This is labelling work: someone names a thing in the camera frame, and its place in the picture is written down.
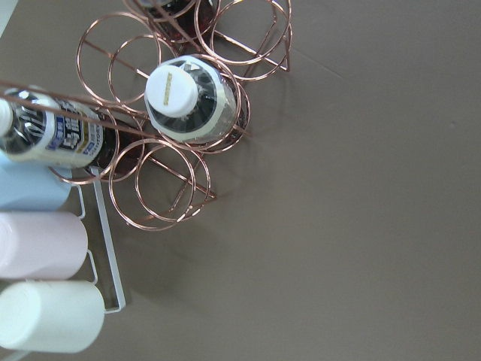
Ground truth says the tea bottle near handle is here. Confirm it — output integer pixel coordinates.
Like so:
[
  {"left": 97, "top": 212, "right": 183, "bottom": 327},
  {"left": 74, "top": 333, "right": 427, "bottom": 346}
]
[{"left": 1, "top": 88, "right": 116, "bottom": 168}]

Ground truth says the white wire cup rack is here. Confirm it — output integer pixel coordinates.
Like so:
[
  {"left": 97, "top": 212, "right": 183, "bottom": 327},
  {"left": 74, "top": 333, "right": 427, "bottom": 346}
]
[{"left": 72, "top": 179, "right": 126, "bottom": 314}]

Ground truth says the tea bottle grasped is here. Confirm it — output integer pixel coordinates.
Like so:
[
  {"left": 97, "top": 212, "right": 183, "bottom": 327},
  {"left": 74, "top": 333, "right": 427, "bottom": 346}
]
[{"left": 144, "top": 56, "right": 237, "bottom": 144}]

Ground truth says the light blue cup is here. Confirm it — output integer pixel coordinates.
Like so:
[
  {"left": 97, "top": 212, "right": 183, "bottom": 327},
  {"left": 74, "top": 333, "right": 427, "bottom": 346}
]
[{"left": 1, "top": 153, "right": 71, "bottom": 211}]

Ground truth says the cream white cup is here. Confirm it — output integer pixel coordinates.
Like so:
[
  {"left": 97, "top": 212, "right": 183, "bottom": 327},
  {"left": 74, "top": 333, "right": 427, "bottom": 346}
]
[{"left": 1, "top": 281, "right": 105, "bottom": 353}]

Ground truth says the copper wire bottle basket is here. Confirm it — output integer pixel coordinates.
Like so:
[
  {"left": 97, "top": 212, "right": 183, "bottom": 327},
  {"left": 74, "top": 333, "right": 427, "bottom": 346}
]
[{"left": 1, "top": 1, "right": 292, "bottom": 232}]

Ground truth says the pink cup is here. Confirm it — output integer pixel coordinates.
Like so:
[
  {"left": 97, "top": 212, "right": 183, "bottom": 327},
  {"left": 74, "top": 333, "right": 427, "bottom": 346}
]
[{"left": 1, "top": 211, "right": 88, "bottom": 280}]

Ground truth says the tea bottle at basket end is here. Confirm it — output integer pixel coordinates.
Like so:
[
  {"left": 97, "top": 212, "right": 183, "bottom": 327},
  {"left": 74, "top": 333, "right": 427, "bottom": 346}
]
[{"left": 140, "top": 0, "right": 217, "bottom": 41}]

